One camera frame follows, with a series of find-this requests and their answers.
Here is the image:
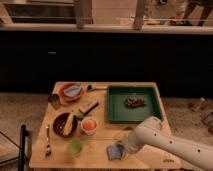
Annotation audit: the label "black handled knife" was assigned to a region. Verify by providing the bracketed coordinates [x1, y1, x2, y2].
[79, 101, 99, 115]

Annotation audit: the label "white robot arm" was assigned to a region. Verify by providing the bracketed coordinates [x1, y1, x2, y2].
[121, 116, 213, 171]

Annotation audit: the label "cup with orange content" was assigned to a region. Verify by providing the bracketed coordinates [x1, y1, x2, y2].
[81, 117, 98, 135]

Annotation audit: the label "yellow corn cob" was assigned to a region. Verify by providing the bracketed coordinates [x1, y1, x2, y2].
[63, 112, 74, 136]

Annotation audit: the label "dark brown bowl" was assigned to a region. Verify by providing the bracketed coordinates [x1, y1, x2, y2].
[53, 113, 78, 138]

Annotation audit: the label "crumpled white blue cloth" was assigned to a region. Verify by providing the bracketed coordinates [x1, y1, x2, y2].
[63, 84, 81, 98]

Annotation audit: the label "green plastic tray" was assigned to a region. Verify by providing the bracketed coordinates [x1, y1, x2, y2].
[107, 86, 163, 124]

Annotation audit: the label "brown food scraps pile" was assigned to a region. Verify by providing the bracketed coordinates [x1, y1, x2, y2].
[124, 97, 146, 108]

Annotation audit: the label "dark long cabinet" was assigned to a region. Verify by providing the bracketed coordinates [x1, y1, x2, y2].
[0, 25, 213, 98]

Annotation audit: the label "small metal cup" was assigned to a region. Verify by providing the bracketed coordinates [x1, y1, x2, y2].
[48, 94, 61, 109]

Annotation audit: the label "black head white spoon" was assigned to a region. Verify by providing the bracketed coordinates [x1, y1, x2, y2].
[87, 84, 107, 92]

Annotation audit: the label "metal fork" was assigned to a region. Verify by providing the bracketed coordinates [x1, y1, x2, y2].
[45, 125, 52, 157]

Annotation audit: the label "black chair frame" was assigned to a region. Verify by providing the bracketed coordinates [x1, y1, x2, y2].
[0, 125, 30, 171]

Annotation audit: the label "blue sponge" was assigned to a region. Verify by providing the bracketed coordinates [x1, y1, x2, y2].
[107, 144, 124, 160]

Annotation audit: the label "green translucent cup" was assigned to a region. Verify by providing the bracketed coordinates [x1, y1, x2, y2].
[68, 139, 83, 157]

